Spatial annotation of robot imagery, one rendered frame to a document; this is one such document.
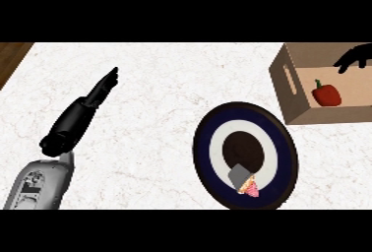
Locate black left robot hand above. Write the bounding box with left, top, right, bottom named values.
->
left=39, top=66, right=121, bottom=158

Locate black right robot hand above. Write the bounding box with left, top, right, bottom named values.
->
left=332, top=42, right=372, bottom=75

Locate cardboard box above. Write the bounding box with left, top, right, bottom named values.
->
left=267, top=42, right=372, bottom=126

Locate red bell pepper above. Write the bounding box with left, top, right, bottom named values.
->
left=312, top=79, right=343, bottom=107

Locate dark blue round plate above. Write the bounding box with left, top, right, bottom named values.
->
left=192, top=100, right=300, bottom=211

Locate grey and pink wedge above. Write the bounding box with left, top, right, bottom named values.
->
left=228, top=162, right=260, bottom=198

